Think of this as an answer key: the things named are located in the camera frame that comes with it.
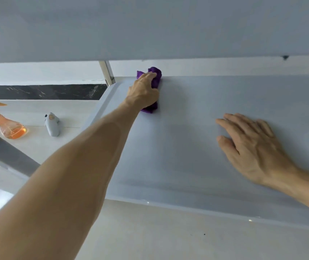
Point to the person's right thumb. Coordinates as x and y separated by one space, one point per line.
228 147

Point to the black marble baseboard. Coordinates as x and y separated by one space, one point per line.
43 92

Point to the person's right hand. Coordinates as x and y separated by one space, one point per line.
257 151

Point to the white shelf board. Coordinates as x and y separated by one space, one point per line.
187 148
154 27

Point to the person's left fingers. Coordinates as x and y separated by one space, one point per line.
147 77

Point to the chrome shelf post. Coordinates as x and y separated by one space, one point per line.
107 73

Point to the small grey handheld device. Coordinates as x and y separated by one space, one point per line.
52 125

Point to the person's left hand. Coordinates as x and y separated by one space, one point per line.
140 94

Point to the person's right little finger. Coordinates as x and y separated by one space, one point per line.
266 127

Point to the purple cleaning cloth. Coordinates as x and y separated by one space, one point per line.
154 78

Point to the spray bottle with orange liquid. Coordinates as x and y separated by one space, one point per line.
9 128

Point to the grey frame rail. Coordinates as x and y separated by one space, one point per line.
8 155

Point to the person's right middle finger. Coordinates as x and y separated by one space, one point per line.
239 122

